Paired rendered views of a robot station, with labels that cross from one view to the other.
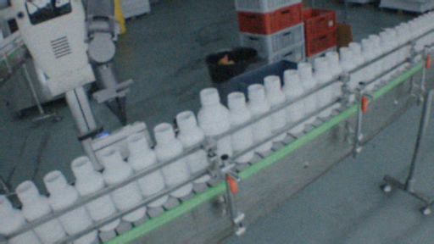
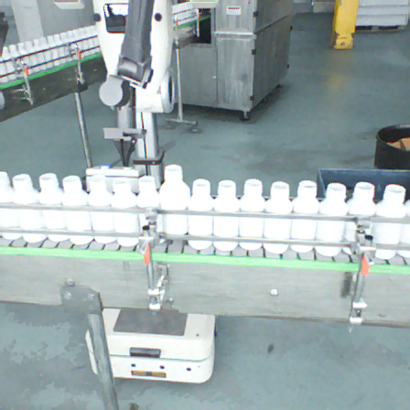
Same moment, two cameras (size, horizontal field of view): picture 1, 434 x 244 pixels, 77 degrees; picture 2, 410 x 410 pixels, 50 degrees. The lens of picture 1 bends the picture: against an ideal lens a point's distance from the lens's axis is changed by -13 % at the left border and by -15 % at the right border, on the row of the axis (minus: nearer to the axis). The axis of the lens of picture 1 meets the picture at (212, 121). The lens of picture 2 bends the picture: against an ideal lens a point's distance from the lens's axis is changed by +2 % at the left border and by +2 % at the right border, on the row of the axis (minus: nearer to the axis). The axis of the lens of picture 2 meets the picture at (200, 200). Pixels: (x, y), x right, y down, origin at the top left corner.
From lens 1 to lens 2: 0.56 m
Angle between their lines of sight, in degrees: 30
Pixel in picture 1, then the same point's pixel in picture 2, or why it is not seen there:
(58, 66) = not seen: hidden behind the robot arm
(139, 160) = (92, 198)
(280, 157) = (231, 264)
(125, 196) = (71, 220)
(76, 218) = (26, 217)
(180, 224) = (110, 268)
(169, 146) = (119, 198)
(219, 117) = (170, 194)
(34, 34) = (108, 42)
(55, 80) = not seen: hidden behind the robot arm
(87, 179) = (47, 192)
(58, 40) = not seen: hidden behind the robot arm
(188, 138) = (141, 199)
